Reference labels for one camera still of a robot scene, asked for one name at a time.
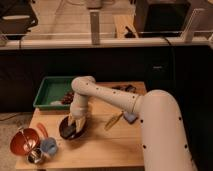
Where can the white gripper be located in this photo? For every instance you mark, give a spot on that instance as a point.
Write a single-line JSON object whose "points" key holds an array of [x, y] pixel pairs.
{"points": [[77, 112]]}

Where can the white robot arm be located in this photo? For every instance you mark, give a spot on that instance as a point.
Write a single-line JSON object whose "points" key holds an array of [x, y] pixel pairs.
{"points": [[164, 141]]}

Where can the purple bowl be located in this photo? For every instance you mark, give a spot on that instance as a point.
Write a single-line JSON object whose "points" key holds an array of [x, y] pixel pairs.
{"points": [[69, 132]]}

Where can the red bowl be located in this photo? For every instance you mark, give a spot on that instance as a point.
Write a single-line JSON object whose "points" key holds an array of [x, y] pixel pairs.
{"points": [[18, 145]]}

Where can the red grapes bunch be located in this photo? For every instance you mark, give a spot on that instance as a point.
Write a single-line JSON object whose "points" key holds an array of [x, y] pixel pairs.
{"points": [[67, 98]]}

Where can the white item in tray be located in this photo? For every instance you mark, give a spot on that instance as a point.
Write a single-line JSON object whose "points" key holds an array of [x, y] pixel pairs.
{"points": [[56, 103]]}

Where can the blue cloth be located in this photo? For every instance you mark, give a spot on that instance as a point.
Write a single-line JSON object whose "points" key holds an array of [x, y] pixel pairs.
{"points": [[49, 146]]}

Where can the green plastic tray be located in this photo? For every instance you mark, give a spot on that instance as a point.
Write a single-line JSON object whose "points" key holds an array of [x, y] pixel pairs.
{"points": [[53, 88]]}

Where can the yellow-green banana toy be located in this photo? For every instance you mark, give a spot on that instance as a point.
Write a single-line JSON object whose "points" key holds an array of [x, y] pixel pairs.
{"points": [[112, 121]]}

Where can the metal spoon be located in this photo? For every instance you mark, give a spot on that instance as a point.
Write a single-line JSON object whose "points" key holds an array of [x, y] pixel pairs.
{"points": [[21, 130]]}

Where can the small metal cup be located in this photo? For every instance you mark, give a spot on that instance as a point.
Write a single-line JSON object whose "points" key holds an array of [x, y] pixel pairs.
{"points": [[35, 156]]}

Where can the dark object on table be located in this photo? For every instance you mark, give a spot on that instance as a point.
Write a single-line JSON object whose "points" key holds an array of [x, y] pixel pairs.
{"points": [[126, 88]]}

